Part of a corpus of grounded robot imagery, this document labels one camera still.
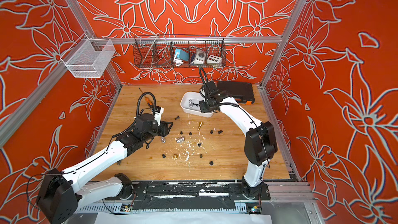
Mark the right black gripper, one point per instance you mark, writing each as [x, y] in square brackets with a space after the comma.
[202, 103]

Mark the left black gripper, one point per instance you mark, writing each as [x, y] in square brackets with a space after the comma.
[165, 128]

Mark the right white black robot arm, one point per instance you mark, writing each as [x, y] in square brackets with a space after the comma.
[260, 140]

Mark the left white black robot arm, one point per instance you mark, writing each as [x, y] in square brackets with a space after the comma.
[62, 193]

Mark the silver chess knight lying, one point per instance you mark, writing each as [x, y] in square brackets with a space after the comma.
[180, 139]

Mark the white rectangular storage box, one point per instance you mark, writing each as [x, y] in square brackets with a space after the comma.
[195, 110]

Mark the gold chess bishop lying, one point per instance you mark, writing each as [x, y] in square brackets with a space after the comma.
[200, 125]

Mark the black orange tool case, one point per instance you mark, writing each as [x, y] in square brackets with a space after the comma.
[241, 91]

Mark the white dotted cube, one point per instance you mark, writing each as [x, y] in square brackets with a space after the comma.
[214, 60]

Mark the white round-button device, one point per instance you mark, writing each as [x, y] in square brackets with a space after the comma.
[199, 58]

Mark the teal white device in basket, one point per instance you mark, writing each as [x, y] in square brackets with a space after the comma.
[180, 57]

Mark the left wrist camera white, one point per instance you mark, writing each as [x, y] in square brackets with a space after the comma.
[158, 111]

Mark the orange handled screwdriver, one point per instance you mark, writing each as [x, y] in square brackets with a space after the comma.
[149, 102]

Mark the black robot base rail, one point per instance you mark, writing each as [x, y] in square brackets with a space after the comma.
[189, 195]

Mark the black wire wall basket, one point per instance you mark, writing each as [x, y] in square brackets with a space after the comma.
[157, 51]

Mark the clear plastic wall bin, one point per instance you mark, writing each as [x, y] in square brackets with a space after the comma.
[88, 60]

